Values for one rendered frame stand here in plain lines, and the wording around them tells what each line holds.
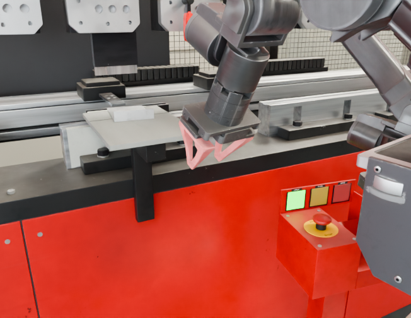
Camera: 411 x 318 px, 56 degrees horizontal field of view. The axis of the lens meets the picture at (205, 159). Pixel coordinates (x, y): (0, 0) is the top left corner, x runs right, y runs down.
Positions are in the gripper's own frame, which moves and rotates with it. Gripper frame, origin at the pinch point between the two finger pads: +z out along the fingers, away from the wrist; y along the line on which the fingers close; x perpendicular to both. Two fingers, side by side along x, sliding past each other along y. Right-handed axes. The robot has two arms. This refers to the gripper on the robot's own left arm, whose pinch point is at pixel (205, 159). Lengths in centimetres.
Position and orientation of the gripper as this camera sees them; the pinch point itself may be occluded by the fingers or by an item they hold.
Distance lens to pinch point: 61.0
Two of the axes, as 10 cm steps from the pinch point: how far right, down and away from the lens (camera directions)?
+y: -7.9, 2.2, -5.8
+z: -2.8, 7.1, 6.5
